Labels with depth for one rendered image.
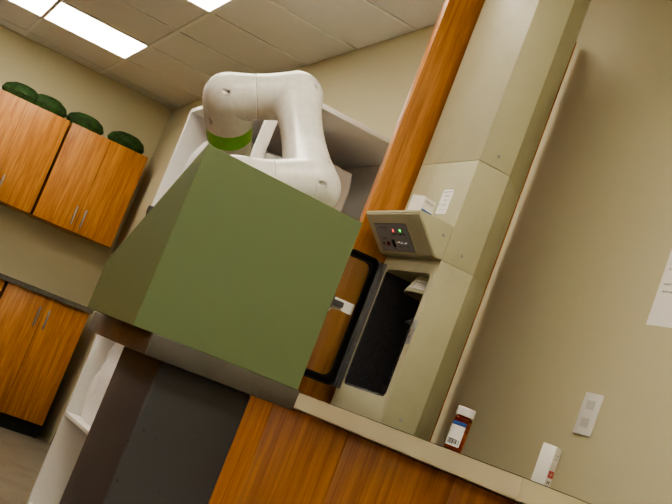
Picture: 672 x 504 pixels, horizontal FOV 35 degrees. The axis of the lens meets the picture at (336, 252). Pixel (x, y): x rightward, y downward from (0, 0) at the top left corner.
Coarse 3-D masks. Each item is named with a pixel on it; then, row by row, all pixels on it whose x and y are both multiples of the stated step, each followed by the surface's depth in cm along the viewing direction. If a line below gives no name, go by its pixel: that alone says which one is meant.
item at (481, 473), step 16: (304, 400) 256; (320, 400) 249; (320, 416) 245; (336, 416) 239; (352, 416) 232; (368, 432) 224; (384, 432) 218; (400, 432) 213; (400, 448) 211; (416, 448) 206; (432, 448) 201; (432, 464) 199; (448, 464) 195; (464, 464) 190; (480, 464) 186; (480, 480) 185; (496, 480) 181; (512, 480) 177; (528, 480) 176; (512, 496) 175; (528, 496) 176; (544, 496) 177; (560, 496) 178
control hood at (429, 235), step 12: (372, 216) 310; (384, 216) 303; (396, 216) 297; (408, 216) 290; (420, 216) 285; (432, 216) 286; (372, 228) 313; (408, 228) 293; (420, 228) 287; (432, 228) 286; (444, 228) 288; (420, 240) 290; (432, 240) 286; (444, 240) 288; (384, 252) 312; (396, 252) 306; (408, 252) 299; (420, 252) 293; (432, 252) 287
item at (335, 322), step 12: (348, 264) 311; (360, 264) 313; (348, 276) 311; (360, 276) 312; (348, 288) 311; (360, 288) 312; (348, 300) 311; (336, 312) 310; (324, 324) 309; (336, 324) 310; (324, 336) 309; (336, 336) 310; (324, 348) 309; (336, 348) 310; (312, 360) 307; (324, 360) 308; (324, 372) 308
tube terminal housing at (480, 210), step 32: (416, 192) 316; (480, 192) 292; (512, 192) 305; (480, 224) 293; (448, 256) 289; (480, 256) 293; (448, 288) 289; (480, 288) 305; (448, 320) 289; (416, 352) 285; (448, 352) 293; (416, 384) 286; (448, 384) 305; (384, 416) 282; (416, 416) 286
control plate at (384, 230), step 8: (376, 224) 310; (384, 224) 305; (392, 224) 301; (400, 224) 296; (384, 232) 307; (392, 232) 303; (400, 232) 298; (408, 232) 294; (384, 240) 309; (400, 240) 300; (408, 240) 296; (384, 248) 311; (392, 248) 307; (400, 248) 302; (408, 248) 298
